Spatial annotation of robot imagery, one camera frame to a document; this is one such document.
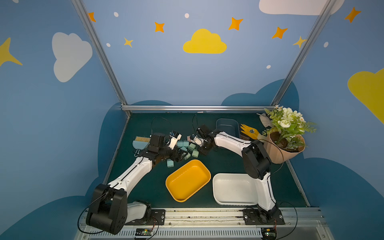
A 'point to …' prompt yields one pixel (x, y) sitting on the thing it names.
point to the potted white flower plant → (287, 134)
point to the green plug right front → (195, 153)
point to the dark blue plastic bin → (230, 126)
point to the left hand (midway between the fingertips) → (181, 147)
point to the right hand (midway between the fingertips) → (204, 147)
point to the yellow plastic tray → (187, 180)
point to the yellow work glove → (251, 132)
